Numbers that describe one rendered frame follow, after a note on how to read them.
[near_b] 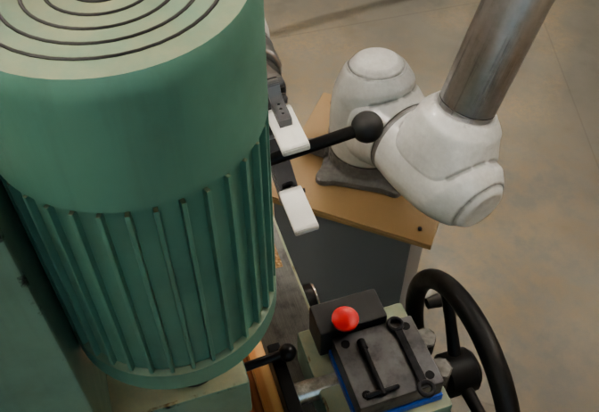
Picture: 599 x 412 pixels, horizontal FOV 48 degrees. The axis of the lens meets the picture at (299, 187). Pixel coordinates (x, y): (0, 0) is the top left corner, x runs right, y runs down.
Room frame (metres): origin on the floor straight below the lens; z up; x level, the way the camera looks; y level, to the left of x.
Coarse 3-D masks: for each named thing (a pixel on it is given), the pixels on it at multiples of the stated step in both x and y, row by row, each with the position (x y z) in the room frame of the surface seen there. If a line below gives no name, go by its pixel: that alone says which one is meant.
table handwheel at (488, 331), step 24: (408, 288) 0.56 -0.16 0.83; (432, 288) 0.51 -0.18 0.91; (456, 288) 0.48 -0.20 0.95; (408, 312) 0.55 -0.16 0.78; (456, 312) 0.45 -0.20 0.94; (480, 312) 0.44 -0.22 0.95; (456, 336) 0.46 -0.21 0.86; (480, 336) 0.41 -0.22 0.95; (456, 360) 0.44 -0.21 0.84; (480, 360) 0.39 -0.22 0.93; (504, 360) 0.38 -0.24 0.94; (456, 384) 0.41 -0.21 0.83; (504, 384) 0.36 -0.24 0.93; (480, 408) 0.38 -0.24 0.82; (504, 408) 0.34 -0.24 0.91
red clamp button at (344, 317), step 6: (336, 312) 0.40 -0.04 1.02; (342, 312) 0.40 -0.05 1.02; (348, 312) 0.40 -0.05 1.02; (354, 312) 0.40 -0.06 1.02; (336, 318) 0.39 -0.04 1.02; (342, 318) 0.39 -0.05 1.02; (348, 318) 0.39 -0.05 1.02; (354, 318) 0.39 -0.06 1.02; (336, 324) 0.38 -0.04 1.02; (342, 324) 0.38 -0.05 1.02; (348, 324) 0.38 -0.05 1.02; (354, 324) 0.38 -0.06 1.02; (342, 330) 0.38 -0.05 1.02; (348, 330) 0.38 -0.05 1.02
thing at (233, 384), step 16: (240, 368) 0.33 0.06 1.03; (112, 384) 0.31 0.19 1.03; (128, 384) 0.31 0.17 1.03; (208, 384) 0.31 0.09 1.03; (224, 384) 0.31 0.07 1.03; (240, 384) 0.31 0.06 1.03; (112, 400) 0.29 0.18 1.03; (128, 400) 0.29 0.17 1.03; (144, 400) 0.29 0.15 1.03; (160, 400) 0.29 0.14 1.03; (176, 400) 0.29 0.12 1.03; (192, 400) 0.29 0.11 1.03; (208, 400) 0.30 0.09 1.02; (224, 400) 0.30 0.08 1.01; (240, 400) 0.31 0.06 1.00
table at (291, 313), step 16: (288, 256) 0.56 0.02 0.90; (288, 272) 0.54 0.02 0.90; (288, 288) 0.51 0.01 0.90; (288, 304) 0.49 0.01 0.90; (304, 304) 0.49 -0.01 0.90; (272, 320) 0.46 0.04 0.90; (288, 320) 0.46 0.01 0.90; (304, 320) 0.46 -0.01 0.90; (272, 336) 0.44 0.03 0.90; (288, 336) 0.44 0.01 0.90
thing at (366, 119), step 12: (360, 120) 0.53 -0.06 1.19; (372, 120) 0.53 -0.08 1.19; (336, 132) 0.52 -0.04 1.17; (348, 132) 0.52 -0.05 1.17; (360, 132) 0.52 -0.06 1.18; (372, 132) 0.52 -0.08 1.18; (312, 144) 0.51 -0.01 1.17; (324, 144) 0.51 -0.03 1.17; (276, 156) 0.50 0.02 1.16; (288, 156) 0.50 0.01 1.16
